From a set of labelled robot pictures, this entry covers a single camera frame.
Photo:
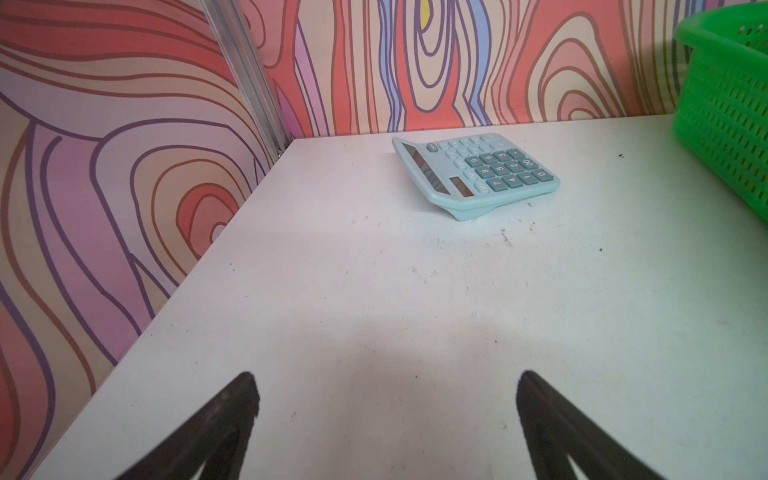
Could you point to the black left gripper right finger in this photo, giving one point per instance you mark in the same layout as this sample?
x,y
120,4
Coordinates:
x,y
558,436

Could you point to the green plastic basket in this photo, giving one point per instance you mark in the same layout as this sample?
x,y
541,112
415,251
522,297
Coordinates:
x,y
721,116

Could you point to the light blue calculator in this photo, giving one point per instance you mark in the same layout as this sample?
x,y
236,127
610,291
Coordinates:
x,y
470,176

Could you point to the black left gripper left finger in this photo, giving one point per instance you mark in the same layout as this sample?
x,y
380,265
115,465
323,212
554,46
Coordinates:
x,y
212,443

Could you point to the aluminium frame post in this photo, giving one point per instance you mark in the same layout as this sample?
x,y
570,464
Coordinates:
x,y
229,25

